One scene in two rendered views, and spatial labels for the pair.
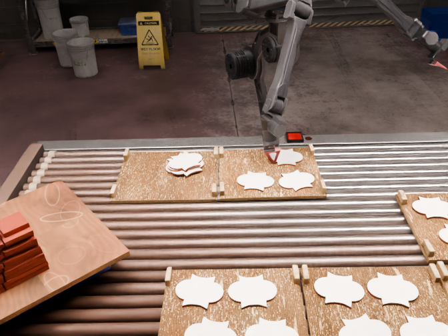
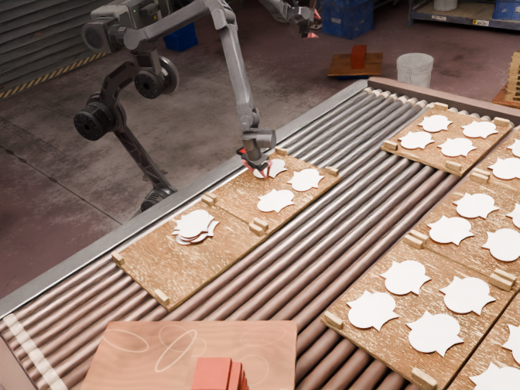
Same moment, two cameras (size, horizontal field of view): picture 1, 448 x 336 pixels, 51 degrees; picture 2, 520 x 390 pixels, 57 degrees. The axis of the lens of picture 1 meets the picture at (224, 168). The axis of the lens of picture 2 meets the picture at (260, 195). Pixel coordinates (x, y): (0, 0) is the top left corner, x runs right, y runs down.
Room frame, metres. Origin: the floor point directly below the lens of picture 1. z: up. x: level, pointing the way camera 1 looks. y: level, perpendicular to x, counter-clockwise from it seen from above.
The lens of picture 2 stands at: (0.46, 0.82, 2.01)
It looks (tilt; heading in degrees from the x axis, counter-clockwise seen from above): 36 degrees down; 320
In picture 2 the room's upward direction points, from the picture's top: 9 degrees counter-clockwise
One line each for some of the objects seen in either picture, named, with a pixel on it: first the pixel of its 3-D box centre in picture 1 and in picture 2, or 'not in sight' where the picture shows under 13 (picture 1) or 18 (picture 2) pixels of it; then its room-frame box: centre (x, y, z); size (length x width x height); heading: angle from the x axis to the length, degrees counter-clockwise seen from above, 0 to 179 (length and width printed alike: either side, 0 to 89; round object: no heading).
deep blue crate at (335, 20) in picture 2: not in sight; (347, 15); (4.00, -3.93, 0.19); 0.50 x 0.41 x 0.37; 175
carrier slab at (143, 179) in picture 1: (168, 175); (188, 248); (1.59, 0.23, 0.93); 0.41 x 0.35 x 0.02; 88
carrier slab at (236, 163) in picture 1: (269, 172); (272, 188); (1.58, -0.19, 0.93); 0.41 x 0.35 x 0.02; 90
